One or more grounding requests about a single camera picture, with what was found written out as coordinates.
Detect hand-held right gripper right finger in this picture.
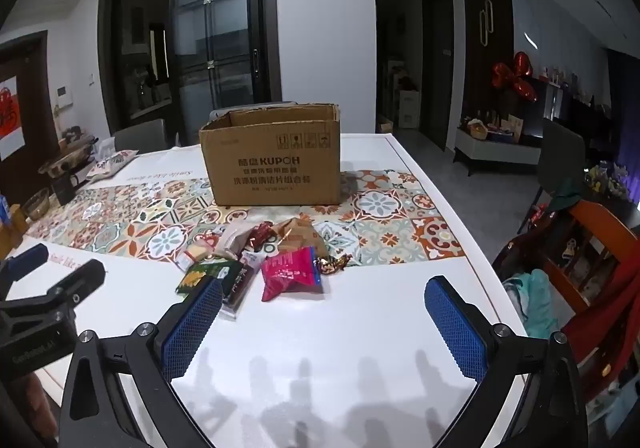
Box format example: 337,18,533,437
424,275,588,448

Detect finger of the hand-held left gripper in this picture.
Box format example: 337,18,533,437
0,243,50,286
27,258,107,316

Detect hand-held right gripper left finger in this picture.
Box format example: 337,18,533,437
57,274,224,448

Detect green snack packet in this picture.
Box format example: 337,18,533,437
176,262,243,296

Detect dark maroon snack packet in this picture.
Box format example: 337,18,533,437
222,250,271,320

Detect clear packet with yellow cake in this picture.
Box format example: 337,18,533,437
180,233,222,274

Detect pale white snack packet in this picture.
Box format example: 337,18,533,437
220,223,257,259

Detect pink snack packet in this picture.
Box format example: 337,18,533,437
261,247,323,303

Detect red candy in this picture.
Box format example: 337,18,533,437
250,222,274,249

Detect beige paper snack packet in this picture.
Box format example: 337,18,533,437
277,215,321,255

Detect person's left hand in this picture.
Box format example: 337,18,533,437
17,370,57,436

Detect glass bowl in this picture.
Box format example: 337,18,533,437
21,188,51,221

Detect black mug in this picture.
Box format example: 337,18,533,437
51,172,81,206

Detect teal cloth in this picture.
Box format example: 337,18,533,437
502,269,563,339

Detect white printed snack bag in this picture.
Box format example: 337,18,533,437
86,149,140,179

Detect brown gold wrapped candy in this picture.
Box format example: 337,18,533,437
315,253,353,275

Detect grey dining chair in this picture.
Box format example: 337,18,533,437
112,118,168,152

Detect orange wooden chair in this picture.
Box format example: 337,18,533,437
500,200,640,409

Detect white low cabinet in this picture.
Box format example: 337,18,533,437
452,125,543,177

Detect dark grey chair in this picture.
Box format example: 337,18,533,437
517,118,587,235

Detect white storage box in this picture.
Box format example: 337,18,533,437
397,89,420,130

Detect black television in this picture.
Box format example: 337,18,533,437
522,75,568,129

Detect red heart balloons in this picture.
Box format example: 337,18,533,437
490,51,540,103

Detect dark wooden door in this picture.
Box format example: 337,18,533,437
421,0,455,151

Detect glass sliding door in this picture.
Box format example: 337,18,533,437
100,0,281,129

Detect red and white wall poster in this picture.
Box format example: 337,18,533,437
0,74,25,161

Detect gold oval door handle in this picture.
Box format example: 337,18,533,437
479,0,496,47

